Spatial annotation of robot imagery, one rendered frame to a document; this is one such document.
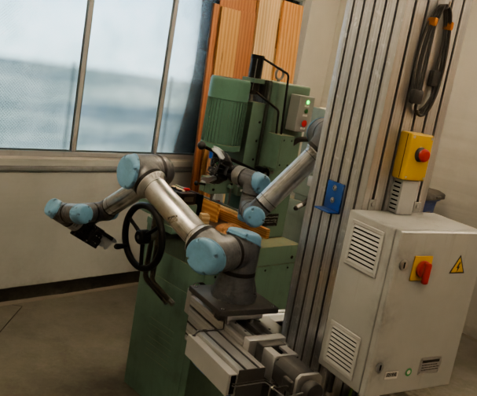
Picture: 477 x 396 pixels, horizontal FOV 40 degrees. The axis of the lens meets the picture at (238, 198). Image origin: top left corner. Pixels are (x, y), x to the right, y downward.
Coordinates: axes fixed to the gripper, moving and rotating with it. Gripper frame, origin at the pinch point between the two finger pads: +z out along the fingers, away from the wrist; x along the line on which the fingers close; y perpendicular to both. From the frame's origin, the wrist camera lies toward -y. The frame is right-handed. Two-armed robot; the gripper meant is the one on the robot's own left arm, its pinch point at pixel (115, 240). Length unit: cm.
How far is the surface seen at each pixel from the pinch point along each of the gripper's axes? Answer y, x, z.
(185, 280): -0.8, 21.7, 26.8
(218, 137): -59, 16, 5
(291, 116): -87, 24, 27
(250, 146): -66, 18, 22
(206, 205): -32.7, 17.0, 18.4
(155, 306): 15.2, 4.6, 35.7
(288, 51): -183, -112, 128
